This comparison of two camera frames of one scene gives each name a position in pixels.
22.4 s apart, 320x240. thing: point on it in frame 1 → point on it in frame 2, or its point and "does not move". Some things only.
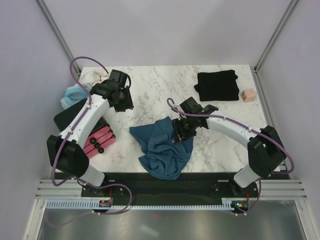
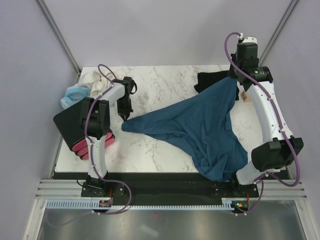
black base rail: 189,186 does not move
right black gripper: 176,124 → 232,74
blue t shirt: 164,157 → 203,119
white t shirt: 88,79 does not move
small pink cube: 249,95 does not move
